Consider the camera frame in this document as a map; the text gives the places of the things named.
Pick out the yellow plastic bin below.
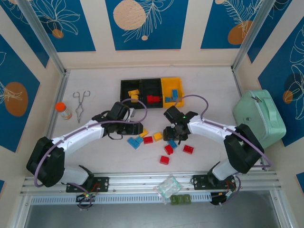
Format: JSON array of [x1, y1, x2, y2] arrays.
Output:
[[160, 76, 185, 108]]

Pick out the clear plastic packet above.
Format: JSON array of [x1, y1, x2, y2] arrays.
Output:
[[153, 174, 182, 204]]

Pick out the metal scissor tongs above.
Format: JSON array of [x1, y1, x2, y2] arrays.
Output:
[[73, 89, 91, 124]]

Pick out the orange capped small bottle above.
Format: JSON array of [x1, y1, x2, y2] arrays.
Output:
[[55, 102, 72, 120]]

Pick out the small circuit board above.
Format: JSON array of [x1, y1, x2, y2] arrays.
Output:
[[211, 191, 235, 207], [76, 192, 97, 211]]

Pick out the mint green zipper bag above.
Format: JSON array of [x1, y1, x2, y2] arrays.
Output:
[[232, 89, 287, 150]]

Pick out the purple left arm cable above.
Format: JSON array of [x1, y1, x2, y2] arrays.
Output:
[[34, 98, 148, 188]]

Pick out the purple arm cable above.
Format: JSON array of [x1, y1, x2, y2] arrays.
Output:
[[173, 95, 273, 207], [34, 98, 148, 188]]

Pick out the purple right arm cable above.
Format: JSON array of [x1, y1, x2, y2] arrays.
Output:
[[173, 95, 273, 207]]

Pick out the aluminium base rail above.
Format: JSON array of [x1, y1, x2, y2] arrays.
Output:
[[20, 170, 279, 194]]

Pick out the slotted grey cable duct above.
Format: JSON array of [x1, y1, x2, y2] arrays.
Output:
[[30, 192, 212, 205]]

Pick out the aluminium frame post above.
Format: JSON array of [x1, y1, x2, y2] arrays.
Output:
[[231, 0, 277, 71], [17, 0, 68, 76]]

